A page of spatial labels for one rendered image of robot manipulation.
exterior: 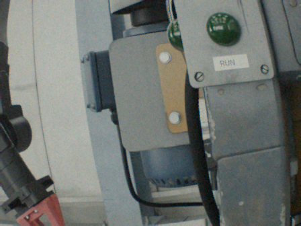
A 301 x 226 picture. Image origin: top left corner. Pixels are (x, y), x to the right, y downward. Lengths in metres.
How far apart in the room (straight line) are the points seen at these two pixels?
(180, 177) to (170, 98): 0.12
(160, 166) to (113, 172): 4.60
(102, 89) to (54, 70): 5.20
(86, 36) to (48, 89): 0.84
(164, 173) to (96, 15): 4.60
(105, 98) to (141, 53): 0.09
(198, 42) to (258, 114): 0.09
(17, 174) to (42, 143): 5.51
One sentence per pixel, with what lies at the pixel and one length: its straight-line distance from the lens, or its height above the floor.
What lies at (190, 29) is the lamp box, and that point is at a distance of 0.55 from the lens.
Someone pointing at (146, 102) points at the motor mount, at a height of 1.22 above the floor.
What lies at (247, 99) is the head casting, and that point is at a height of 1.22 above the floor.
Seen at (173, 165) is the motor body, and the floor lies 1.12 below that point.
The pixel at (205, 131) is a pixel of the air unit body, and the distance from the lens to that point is 0.82.
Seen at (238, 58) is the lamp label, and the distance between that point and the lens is 0.55.
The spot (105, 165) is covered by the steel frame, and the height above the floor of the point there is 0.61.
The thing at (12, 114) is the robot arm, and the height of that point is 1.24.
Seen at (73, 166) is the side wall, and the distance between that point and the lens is 6.25.
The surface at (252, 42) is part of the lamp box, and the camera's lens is 0.55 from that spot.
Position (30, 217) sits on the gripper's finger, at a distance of 0.85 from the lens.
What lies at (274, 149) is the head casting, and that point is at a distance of 0.60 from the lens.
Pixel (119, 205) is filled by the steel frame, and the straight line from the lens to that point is 5.70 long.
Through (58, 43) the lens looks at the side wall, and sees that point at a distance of 6.22.
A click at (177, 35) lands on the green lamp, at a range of 0.56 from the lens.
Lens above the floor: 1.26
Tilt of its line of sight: 3 degrees down
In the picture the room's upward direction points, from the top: 9 degrees counter-clockwise
